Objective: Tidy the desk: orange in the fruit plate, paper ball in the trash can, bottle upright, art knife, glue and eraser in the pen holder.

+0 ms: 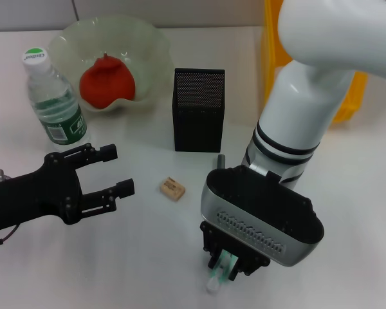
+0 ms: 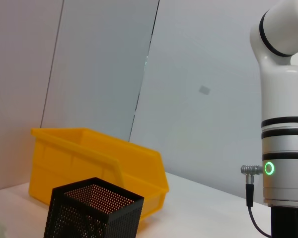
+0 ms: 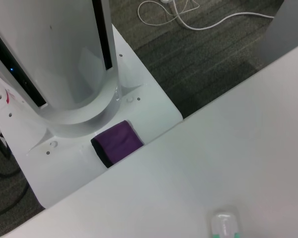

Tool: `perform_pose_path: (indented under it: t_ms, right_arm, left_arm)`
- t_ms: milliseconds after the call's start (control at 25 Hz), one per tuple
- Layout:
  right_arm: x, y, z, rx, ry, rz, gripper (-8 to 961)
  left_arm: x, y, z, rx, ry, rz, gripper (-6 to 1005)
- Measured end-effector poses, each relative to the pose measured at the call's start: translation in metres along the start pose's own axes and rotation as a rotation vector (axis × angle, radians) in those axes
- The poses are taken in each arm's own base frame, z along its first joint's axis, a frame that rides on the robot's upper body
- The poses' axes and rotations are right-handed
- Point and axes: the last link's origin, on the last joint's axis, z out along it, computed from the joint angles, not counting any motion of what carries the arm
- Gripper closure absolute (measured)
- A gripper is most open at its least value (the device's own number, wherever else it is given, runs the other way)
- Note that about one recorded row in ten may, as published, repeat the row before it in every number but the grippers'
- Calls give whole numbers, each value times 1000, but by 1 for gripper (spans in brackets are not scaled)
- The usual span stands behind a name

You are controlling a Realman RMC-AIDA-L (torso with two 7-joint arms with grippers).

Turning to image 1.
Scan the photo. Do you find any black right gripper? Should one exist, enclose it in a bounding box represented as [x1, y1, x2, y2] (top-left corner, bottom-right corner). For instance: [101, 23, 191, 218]
[199, 221, 271, 281]

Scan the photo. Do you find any yellow plastic bin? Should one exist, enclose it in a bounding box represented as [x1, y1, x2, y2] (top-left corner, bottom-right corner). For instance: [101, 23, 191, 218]
[260, 0, 370, 125]

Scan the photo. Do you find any black mesh pen holder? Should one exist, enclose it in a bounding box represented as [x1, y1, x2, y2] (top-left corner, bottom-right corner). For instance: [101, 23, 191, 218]
[172, 68, 226, 153]

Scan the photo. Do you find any pale green glass fruit plate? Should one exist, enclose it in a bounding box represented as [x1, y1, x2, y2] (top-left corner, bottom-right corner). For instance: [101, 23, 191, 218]
[48, 15, 172, 113]

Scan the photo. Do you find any green utility knife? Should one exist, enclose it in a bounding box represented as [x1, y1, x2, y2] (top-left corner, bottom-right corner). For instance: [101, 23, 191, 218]
[207, 250, 238, 292]

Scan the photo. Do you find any right wrist camera housing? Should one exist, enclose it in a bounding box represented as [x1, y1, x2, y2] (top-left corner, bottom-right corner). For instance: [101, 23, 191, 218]
[200, 165, 325, 268]

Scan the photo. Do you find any tan eraser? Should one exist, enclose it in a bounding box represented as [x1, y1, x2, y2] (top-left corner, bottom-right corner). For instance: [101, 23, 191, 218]
[158, 176, 187, 202]

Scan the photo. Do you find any orange fruit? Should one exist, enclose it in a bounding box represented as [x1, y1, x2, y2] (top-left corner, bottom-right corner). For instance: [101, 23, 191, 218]
[79, 53, 136, 109]

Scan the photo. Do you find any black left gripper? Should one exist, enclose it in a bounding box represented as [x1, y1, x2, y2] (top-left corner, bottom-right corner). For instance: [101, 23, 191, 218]
[0, 144, 136, 232]

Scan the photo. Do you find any clear water bottle green label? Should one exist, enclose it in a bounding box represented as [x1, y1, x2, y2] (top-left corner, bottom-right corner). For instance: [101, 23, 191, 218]
[21, 47, 91, 152]

